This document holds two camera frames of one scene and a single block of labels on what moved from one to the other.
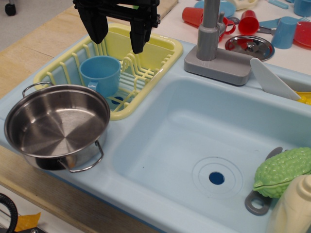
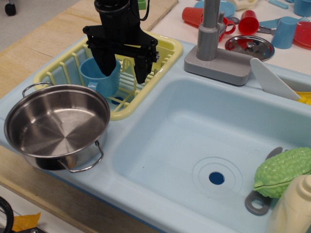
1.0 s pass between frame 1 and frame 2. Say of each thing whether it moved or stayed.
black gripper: moved
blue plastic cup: stayed
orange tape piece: stayed
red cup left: stayed
